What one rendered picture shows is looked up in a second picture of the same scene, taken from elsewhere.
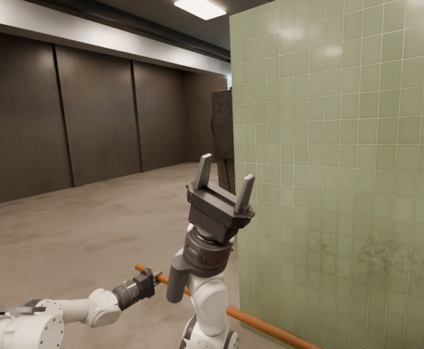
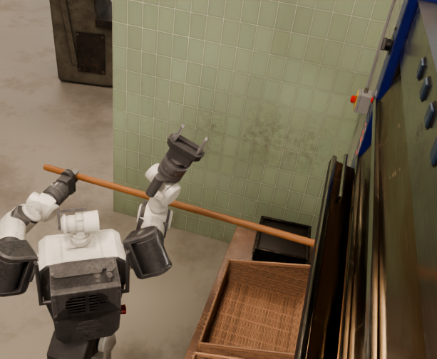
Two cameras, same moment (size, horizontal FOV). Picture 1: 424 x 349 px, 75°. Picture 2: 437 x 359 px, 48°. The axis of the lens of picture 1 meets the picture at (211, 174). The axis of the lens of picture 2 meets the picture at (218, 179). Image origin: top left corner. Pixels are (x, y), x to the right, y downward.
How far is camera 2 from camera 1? 117 cm
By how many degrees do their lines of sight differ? 35
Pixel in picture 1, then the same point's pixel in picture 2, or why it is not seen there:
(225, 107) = not seen: outside the picture
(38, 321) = (93, 214)
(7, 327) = (76, 218)
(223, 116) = not seen: outside the picture
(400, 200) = (286, 86)
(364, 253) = (249, 133)
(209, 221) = (181, 157)
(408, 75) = not seen: outside the picture
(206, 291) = (172, 189)
